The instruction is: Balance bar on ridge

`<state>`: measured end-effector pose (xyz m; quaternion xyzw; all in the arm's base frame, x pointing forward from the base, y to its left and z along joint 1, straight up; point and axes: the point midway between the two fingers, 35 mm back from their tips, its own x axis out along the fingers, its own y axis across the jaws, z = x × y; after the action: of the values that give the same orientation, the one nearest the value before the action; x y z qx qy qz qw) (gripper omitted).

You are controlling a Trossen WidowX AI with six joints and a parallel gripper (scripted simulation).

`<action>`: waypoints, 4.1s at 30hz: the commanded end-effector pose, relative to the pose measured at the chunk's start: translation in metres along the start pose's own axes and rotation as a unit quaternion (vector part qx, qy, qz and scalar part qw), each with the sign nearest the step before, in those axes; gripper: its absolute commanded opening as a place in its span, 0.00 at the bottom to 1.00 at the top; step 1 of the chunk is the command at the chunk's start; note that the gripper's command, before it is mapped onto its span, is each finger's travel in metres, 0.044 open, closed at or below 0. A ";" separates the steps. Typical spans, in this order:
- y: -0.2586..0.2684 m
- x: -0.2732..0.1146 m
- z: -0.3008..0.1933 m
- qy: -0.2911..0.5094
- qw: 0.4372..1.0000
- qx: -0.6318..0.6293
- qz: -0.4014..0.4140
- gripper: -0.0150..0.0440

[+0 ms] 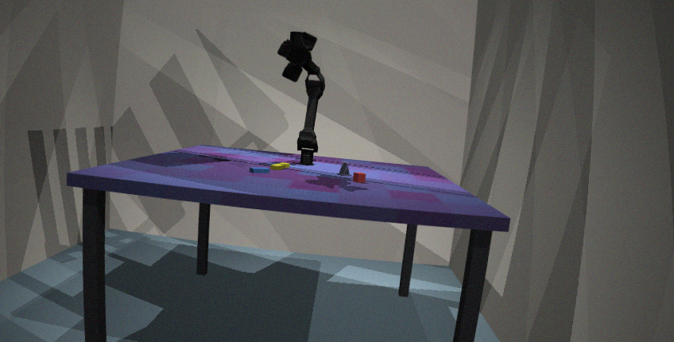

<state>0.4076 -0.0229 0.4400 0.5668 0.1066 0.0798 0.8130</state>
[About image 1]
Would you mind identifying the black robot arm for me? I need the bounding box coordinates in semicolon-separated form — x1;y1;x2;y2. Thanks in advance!
277;32;325;165

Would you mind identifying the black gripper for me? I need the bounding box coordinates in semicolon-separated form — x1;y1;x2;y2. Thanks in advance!
282;32;317;83

